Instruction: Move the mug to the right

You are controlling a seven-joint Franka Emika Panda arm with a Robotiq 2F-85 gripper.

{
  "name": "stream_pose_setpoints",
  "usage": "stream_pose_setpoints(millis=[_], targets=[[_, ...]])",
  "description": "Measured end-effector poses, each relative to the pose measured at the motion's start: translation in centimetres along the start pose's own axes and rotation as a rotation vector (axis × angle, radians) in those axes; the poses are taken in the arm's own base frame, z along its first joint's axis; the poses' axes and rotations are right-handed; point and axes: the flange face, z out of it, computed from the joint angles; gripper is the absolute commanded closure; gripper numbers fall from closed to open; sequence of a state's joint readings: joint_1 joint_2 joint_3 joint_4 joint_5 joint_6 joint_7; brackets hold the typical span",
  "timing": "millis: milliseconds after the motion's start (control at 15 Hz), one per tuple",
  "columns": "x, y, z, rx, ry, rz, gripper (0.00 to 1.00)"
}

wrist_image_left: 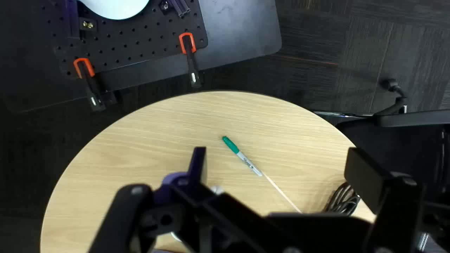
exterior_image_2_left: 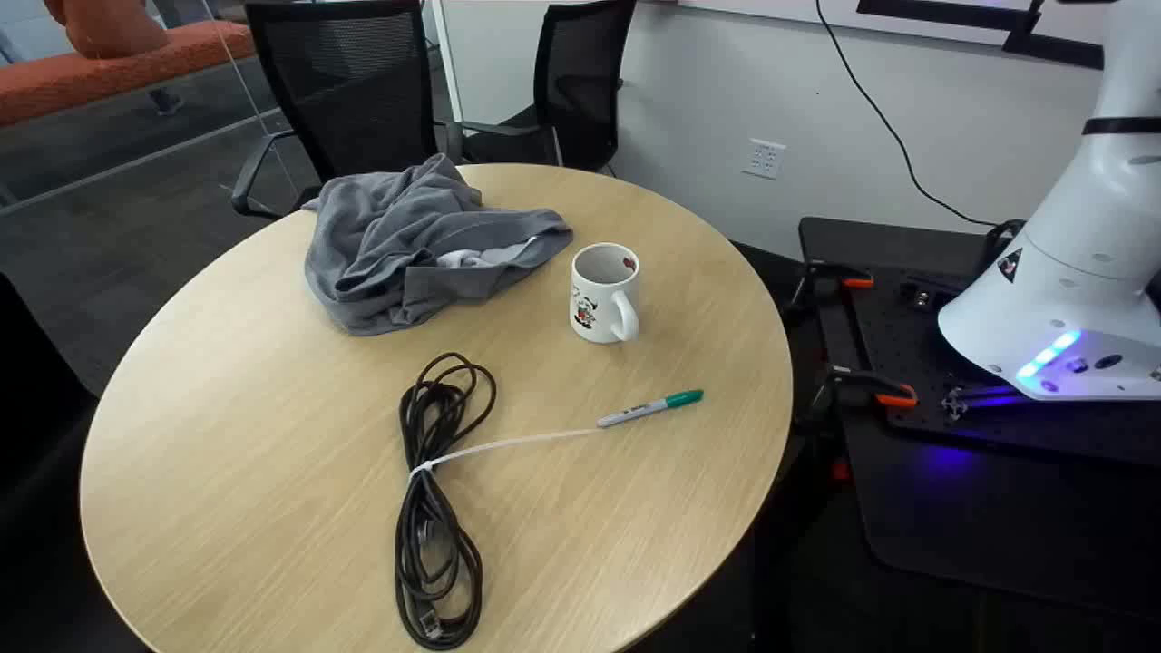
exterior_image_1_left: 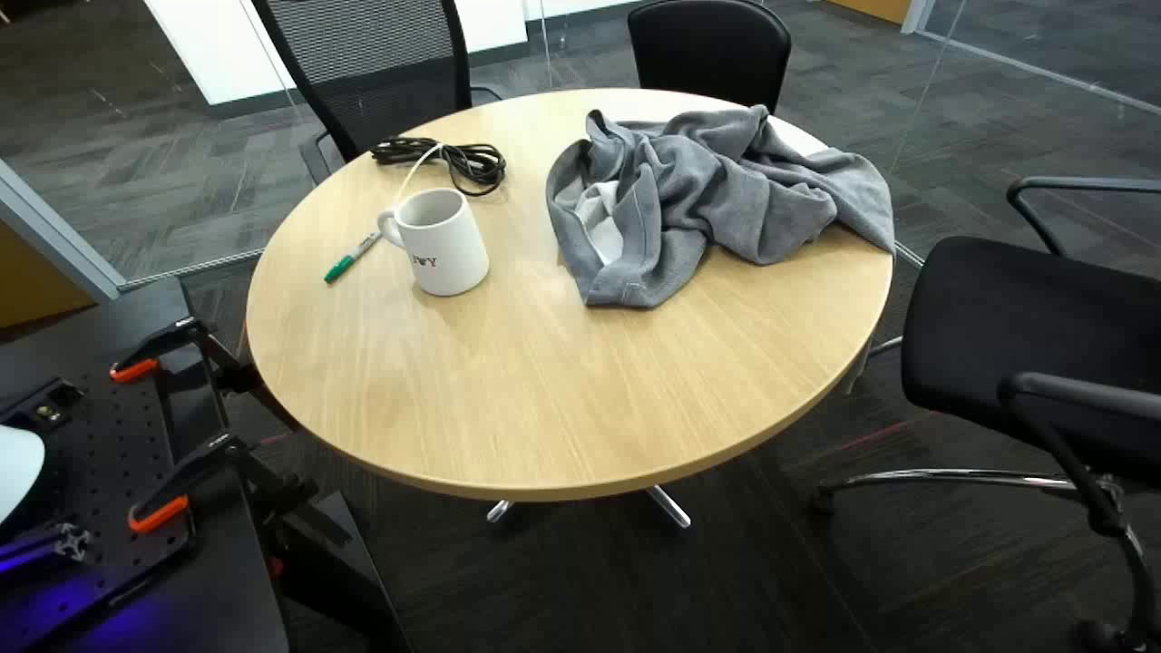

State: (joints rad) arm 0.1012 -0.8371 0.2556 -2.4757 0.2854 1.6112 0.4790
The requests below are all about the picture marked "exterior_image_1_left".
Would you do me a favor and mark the white ceramic mug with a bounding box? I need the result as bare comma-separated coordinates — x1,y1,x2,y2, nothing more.
373,185,494,301

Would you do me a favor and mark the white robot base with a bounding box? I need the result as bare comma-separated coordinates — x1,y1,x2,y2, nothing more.
0,425,49,525

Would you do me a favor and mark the grey crumpled cloth garment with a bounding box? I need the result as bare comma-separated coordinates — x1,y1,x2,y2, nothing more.
541,100,901,311

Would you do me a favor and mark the chrome table leg base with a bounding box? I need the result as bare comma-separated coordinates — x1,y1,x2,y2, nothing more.
482,479,696,534

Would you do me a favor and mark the green capped marker pen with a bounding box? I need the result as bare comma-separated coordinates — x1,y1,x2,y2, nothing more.
319,228,385,290

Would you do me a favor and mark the black fabric back chair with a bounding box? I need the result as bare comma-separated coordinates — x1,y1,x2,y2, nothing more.
622,0,793,117

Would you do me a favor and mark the black mesh office chair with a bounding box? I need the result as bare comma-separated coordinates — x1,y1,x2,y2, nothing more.
248,0,504,185

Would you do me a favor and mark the black chair with armrests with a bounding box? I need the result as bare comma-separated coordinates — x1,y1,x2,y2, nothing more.
812,173,1161,653

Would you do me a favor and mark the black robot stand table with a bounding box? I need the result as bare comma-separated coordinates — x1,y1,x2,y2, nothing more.
0,274,408,653

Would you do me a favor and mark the black perforated mounting board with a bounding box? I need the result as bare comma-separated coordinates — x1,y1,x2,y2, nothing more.
0,373,202,653

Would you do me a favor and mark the black coiled power cable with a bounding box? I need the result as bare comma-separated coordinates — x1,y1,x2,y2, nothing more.
371,135,508,198

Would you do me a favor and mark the thin white cable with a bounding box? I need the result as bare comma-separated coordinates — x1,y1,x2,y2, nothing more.
381,140,446,236

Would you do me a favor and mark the black clamp orange handle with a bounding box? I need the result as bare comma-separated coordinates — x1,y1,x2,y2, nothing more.
106,311,264,401
123,432,322,542

